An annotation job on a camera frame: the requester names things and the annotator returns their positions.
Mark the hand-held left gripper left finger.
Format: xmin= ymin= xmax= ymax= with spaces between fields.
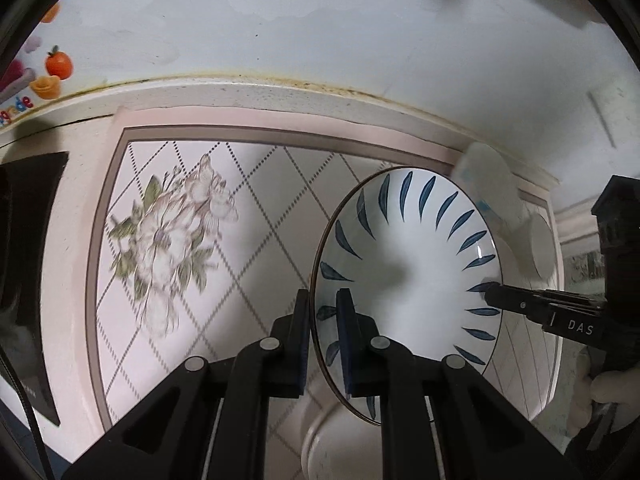
xmin=62 ymin=288 xmax=313 ymax=480

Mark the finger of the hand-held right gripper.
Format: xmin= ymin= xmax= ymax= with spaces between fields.
xmin=481 ymin=282 xmax=609 ymax=332

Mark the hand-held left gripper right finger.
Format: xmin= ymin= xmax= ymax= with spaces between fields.
xmin=335 ymin=288 xmax=585 ymax=480

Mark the blue leaf pattern plate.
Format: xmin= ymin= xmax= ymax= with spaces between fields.
xmin=310 ymin=166 xmax=503 ymax=426

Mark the white bowl with blue pattern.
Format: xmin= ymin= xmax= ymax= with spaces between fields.
xmin=450 ymin=142 xmax=557 ymax=282

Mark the person's right hand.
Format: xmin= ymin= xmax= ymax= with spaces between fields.
xmin=564 ymin=350 xmax=640 ymax=436

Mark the plain white plate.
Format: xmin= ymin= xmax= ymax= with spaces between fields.
xmin=300 ymin=400 xmax=392 ymax=480

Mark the floral diamond pattern tablecloth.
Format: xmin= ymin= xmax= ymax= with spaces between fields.
xmin=85 ymin=107 xmax=565 ymax=461

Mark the black gas stove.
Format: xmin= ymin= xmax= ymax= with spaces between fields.
xmin=0 ymin=151 xmax=70 ymax=427

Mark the black cable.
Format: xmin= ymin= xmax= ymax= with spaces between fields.
xmin=0 ymin=337 xmax=57 ymax=480

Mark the colourful wall sticker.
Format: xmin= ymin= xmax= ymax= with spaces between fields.
xmin=0 ymin=2 xmax=76 ymax=130

